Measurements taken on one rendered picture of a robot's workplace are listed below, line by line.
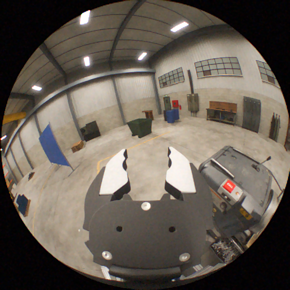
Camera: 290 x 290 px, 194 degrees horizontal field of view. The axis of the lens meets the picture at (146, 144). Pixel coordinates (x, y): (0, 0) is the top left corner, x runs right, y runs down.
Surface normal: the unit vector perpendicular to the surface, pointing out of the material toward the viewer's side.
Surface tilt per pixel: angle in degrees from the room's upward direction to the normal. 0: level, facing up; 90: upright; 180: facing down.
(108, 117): 90
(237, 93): 90
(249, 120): 90
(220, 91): 90
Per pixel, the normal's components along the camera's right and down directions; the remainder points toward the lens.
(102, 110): 0.47, 0.32
